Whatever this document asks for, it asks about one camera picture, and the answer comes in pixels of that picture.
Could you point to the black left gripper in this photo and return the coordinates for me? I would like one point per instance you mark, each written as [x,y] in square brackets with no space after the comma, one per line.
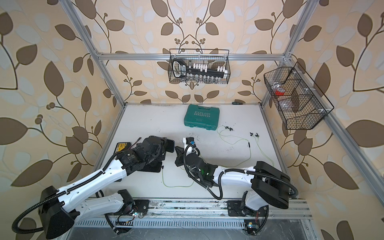
[162,144]

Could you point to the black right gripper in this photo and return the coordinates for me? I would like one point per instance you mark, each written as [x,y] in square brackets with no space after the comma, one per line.
[180,155]

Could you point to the blue-edged black smartphone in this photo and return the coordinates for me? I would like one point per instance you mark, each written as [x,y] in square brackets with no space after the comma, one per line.
[170,146]

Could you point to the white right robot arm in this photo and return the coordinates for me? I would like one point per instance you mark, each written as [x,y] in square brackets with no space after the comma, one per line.
[265,185]

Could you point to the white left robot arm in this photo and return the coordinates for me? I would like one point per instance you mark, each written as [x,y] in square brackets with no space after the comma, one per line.
[59,209]

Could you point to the red black battery lead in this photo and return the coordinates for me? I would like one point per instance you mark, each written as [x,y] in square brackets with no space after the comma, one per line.
[136,142]

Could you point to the black yellow battery pack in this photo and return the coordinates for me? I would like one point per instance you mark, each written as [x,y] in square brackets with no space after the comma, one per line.
[122,147]

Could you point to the green plastic tool case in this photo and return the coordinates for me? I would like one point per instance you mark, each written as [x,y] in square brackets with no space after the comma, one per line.
[202,117]

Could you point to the socket wrench set in basket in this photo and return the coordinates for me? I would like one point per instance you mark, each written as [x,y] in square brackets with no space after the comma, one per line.
[181,69]

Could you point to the red item in right basket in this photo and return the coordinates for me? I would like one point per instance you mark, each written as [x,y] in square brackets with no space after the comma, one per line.
[278,90]

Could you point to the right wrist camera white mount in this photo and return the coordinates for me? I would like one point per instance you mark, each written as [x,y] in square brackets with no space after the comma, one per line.
[189,144]

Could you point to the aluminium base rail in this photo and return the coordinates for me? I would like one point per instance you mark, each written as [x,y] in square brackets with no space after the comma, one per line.
[204,213]

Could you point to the black wire basket back wall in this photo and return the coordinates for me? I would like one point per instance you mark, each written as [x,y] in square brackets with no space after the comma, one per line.
[213,57]

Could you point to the black wire basket wall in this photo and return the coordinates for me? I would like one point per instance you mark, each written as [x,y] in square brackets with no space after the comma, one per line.
[213,57]
[304,104]

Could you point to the aluminium frame post left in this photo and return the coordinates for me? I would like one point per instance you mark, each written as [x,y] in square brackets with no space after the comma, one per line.
[69,9]

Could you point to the aluminium frame post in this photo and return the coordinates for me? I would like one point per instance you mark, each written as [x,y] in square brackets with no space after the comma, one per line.
[69,9]
[284,58]

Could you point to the black wire basket right wall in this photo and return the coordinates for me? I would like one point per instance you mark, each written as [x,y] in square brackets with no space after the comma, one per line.
[304,104]

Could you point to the aluminium frame post right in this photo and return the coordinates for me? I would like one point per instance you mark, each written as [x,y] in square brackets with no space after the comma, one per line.
[284,58]

